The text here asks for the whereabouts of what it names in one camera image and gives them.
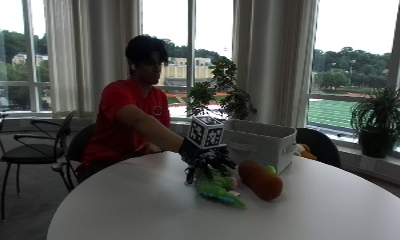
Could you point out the black round-back chair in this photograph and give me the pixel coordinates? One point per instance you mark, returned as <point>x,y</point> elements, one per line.
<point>320,145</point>

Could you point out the white curtain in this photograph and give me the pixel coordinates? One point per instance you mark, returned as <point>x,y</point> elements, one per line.
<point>275,60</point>
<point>82,56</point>

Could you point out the orange plush carrot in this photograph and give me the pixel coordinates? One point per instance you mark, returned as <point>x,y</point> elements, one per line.
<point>260,180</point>

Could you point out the white marker cube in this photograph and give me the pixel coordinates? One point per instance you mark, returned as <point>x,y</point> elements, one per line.
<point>205,132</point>

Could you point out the orange plush toy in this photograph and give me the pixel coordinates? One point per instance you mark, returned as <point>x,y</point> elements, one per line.
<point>304,151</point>

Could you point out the spiky potted plant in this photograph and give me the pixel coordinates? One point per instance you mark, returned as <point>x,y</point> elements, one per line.
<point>380,123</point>

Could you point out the tall leafy potted plant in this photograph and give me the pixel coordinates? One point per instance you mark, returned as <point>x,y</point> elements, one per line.
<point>224,90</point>

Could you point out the black metal chair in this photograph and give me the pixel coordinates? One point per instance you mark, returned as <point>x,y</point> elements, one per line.
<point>35,151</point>

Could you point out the the person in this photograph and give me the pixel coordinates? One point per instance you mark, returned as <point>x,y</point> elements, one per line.
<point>120,110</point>

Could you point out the white fabric storage bin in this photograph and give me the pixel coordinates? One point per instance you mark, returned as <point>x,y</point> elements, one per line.
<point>259,143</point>

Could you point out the black chair behind person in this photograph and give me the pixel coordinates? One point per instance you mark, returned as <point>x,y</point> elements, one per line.
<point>78,150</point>

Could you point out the green plush toy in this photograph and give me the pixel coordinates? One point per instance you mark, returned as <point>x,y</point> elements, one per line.
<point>217,188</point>

